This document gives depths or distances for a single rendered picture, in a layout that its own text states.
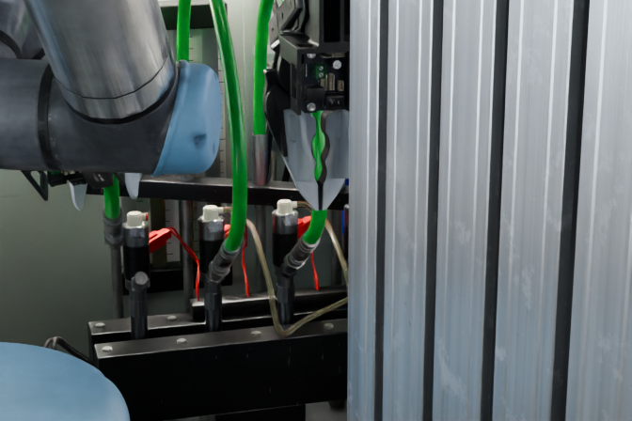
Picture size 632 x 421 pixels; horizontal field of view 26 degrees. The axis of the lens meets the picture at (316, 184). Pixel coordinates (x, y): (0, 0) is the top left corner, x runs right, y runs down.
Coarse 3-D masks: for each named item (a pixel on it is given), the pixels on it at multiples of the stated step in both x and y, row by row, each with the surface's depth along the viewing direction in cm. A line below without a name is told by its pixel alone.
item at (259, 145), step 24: (264, 0) 145; (264, 24) 149; (264, 48) 151; (264, 120) 155; (264, 144) 155; (312, 144) 129; (264, 168) 156; (312, 216) 131; (312, 240) 134; (288, 264) 142
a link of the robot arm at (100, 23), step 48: (48, 0) 76; (96, 0) 76; (144, 0) 79; (48, 48) 81; (96, 48) 79; (144, 48) 81; (48, 96) 89; (96, 96) 83; (144, 96) 84; (192, 96) 88; (48, 144) 89; (96, 144) 88; (144, 144) 88; (192, 144) 88
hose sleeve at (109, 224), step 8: (120, 208) 128; (104, 216) 128; (120, 216) 128; (104, 224) 130; (112, 224) 128; (120, 224) 130; (104, 232) 133; (112, 232) 131; (120, 232) 133; (112, 240) 134; (120, 240) 135
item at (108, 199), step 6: (114, 180) 122; (114, 186) 123; (108, 192) 123; (114, 192) 123; (108, 198) 124; (114, 198) 124; (108, 204) 125; (114, 204) 125; (108, 210) 126; (114, 210) 126; (108, 216) 127; (114, 216) 127
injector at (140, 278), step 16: (128, 240) 141; (144, 240) 142; (128, 256) 142; (144, 256) 142; (128, 272) 142; (144, 272) 142; (128, 288) 143; (144, 288) 143; (144, 304) 144; (144, 320) 145; (144, 336) 145
